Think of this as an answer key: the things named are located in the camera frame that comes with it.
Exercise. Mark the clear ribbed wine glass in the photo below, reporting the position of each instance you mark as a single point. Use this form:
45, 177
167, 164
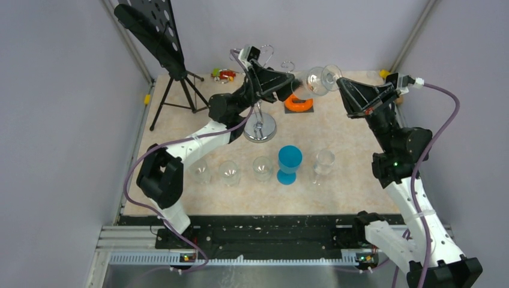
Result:
229, 173
200, 171
263, 169

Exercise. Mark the blue wine glass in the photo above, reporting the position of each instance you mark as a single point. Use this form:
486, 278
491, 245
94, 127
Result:
289, 160

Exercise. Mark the clear smooth wine glass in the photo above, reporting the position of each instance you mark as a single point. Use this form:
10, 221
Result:
322, 166

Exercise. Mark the chrome wine glass rack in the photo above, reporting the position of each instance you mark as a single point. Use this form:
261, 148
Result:
260, 127

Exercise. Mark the black music stand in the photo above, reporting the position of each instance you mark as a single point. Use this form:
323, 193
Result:
153, 24

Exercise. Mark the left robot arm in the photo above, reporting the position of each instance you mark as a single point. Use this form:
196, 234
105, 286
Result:
161, 176

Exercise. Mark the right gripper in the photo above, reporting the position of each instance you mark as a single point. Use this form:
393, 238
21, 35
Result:
357, 96

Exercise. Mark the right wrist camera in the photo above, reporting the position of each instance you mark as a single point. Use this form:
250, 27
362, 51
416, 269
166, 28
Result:
403, 82

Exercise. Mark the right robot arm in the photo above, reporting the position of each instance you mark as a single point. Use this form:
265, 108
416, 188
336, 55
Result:
426, 254

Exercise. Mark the orange toy block piece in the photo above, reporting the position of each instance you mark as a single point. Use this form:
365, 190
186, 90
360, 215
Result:
296, 104

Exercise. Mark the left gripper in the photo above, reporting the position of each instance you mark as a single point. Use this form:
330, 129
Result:
267, 80

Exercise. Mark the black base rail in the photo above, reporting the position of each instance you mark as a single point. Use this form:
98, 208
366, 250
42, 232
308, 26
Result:
281, 238

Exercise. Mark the red yellow toy car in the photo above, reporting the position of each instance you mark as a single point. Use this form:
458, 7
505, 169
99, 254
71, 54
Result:
223, 75

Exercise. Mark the yellow corner clip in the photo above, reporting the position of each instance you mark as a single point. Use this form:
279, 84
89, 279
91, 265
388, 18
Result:
384, 73

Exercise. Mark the clear tall wine glass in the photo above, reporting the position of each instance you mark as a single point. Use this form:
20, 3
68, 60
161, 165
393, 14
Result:
316, 82

